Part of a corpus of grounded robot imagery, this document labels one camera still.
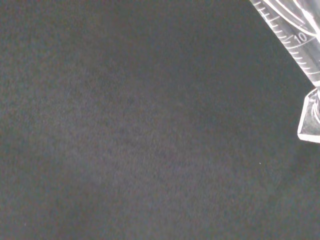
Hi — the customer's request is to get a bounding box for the black cloth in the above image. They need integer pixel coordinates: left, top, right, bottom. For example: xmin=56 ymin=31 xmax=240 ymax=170
xmin=0 ymin=0 xmax=320 ymax=240

